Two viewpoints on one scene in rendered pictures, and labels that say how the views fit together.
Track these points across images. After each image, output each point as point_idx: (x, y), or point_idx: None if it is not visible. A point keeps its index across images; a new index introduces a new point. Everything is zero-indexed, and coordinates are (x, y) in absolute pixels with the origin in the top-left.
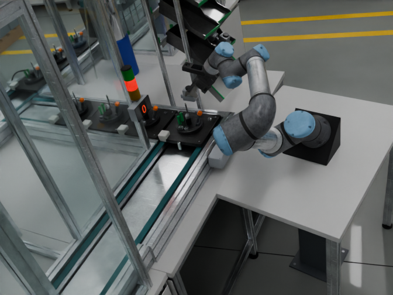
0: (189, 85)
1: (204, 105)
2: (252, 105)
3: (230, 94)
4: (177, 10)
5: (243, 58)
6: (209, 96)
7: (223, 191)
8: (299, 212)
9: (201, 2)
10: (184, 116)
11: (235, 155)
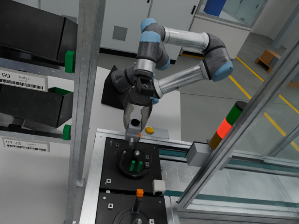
0: (132, 120)
1: (40, 191)
2: (216, 38)
3: (13, 162)
4: (103, 23)
5: (159, 35)
6: (10, 192)
7: (176, 140)
8: (172, 103)
9: None
10: (114, 176)
11: None
